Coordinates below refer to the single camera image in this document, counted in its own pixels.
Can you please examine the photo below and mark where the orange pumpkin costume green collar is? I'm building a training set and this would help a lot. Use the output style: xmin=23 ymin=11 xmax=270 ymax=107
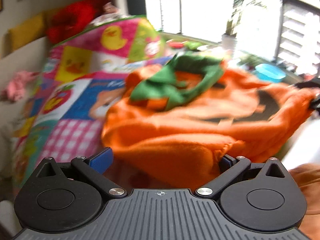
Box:
xmin=101 ymin=54 xmax=313 ymax=189

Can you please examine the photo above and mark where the blue plastic container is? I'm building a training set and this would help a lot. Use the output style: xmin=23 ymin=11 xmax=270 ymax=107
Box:
xmin=253 ymin=63 xmax=286 ymax=83

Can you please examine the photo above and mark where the colourful cartoon patchwork blanket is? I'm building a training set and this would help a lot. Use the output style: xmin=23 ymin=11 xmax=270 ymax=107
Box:
xmin=12 ymin=16 xmax=168 ymax=189

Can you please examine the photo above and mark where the potted palm white pot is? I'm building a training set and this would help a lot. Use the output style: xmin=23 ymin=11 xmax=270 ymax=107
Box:
xmin=225 ymin=0 xmax=282 ymax=57

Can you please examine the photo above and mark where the pink fluffy cloth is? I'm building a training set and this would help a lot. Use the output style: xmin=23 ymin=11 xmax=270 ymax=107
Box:
xmin=1 ymin=70 xmax=39 ymax=102

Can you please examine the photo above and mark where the red plastic basin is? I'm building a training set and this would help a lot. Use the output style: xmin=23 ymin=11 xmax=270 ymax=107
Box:
xmin=167 ymin=40 xmax=185 ymax=49

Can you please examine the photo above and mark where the yellow pillow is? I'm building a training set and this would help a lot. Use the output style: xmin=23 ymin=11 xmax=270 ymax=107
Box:
xmin=8 ymin=12 xmax=46 ymax=52

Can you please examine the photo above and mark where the red plush cushion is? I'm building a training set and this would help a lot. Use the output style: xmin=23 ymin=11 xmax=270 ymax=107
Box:
xmin=46 ymin=0 xmax=111 ymax=44

